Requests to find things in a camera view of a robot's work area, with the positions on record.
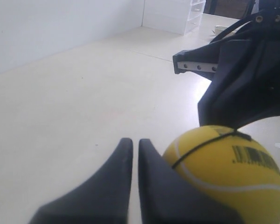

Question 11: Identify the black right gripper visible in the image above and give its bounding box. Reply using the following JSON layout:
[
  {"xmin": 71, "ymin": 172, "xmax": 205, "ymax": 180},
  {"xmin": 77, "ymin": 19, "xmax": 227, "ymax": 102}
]
[{"xmin": 173, "ymin": 0, "xmax": 280, "ymax": 128}]

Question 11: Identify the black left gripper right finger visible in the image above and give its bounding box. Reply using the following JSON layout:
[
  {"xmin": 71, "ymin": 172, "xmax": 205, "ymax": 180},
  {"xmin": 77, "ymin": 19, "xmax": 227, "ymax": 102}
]
[{"xmin": 138, "ymin": 139, "xmax": 243, "ymax": 224}]

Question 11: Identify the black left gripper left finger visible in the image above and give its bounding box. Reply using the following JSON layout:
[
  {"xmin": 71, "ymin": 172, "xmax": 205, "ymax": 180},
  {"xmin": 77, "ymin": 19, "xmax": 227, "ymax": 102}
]
[{"xmin": 30, "ymin": 138, "xmax": 133, "ymax": 224}]

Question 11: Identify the yellow tennis ball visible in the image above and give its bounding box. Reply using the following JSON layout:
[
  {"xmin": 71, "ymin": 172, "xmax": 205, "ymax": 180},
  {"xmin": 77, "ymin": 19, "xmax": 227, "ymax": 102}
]
[{"xmin": 163, "ymin": 126, "xmax": 280, "ymax": 224}]

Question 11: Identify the white plastic drawer unit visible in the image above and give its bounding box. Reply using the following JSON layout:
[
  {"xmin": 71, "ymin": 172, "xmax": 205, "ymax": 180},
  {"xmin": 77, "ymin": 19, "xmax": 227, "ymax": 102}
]
[{"xmin": 142, "ymin": 0, "xmax": 206, "ymax": 35}]

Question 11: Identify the black hanging string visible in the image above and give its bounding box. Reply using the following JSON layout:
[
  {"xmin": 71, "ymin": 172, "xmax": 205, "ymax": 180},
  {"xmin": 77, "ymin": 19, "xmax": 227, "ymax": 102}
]
[{"xmin": 171, "ymin": 127, "xmax": 252, "ymax": 169}]

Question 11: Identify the black right camera cable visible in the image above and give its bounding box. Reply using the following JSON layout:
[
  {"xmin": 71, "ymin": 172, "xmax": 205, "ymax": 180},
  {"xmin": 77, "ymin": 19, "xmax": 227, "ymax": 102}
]
[{"xmin": 209, "ymin": 14, "xmax": 257, "ymax": 44}]

